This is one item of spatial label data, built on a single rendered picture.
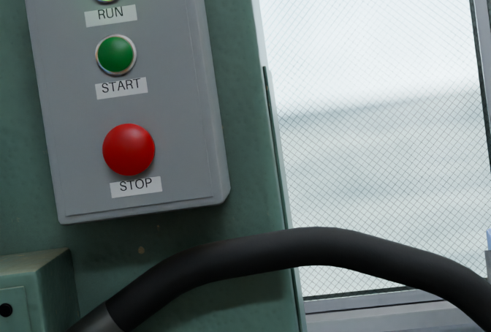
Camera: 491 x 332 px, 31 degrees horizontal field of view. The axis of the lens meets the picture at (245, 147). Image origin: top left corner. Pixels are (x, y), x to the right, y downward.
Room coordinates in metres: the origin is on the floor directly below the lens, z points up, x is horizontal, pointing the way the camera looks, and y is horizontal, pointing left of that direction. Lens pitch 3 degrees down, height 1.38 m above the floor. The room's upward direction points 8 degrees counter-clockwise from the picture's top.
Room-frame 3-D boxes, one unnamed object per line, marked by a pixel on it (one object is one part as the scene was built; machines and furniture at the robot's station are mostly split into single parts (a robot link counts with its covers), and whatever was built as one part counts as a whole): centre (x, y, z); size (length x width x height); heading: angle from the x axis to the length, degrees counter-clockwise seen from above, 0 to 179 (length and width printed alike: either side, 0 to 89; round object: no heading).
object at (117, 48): (0.52, 0.07, 1.42); 0.02 x 0.01 x 0.02; 87
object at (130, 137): (0.51, 0.07, 1.36); 0.03 x 0.01 x 0.03; 87
